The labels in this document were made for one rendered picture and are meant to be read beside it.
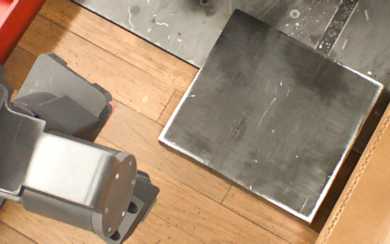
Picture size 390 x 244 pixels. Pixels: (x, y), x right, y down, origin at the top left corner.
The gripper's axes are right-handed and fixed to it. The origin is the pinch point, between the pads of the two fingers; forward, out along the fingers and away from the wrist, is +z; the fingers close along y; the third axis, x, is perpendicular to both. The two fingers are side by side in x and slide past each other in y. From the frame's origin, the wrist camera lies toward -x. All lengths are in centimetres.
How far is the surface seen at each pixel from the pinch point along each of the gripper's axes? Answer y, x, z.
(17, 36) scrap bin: -2.4, 13.4, 10.4
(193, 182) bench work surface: -4.0, -10.3, 9.9
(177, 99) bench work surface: 1.1, -3.8, 13.1
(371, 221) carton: 2.4, -26.6, 12.4
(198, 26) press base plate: 7.8, -1.1, 17.1
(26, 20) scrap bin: -0.6, 13.6, 11.1
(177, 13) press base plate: 7.6, 1.6, 17.1
